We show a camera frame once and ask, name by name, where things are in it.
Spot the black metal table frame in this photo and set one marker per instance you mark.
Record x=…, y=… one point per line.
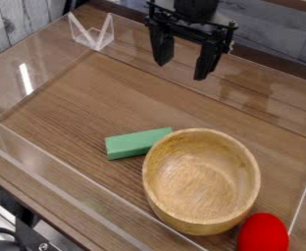
x=24, y=231

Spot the clear acrylic enclosure walls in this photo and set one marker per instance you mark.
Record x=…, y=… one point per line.
x=67, y=96

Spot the green rectangular block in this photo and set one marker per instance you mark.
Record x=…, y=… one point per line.
x=134, y=144

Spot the red plush fruit green leaf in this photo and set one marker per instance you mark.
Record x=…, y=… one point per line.
x=262, y=234

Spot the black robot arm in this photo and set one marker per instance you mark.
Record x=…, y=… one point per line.
x=194, y=21

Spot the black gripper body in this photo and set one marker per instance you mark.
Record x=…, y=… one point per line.
x=194, y=20

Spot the clear acrylic corner bracket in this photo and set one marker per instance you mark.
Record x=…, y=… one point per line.
x=94, y=38

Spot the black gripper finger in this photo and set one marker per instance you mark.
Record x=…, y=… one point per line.
x=207, y=60
x=162, y=42

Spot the wooden bowl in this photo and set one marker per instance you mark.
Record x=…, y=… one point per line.
x=202, y=181

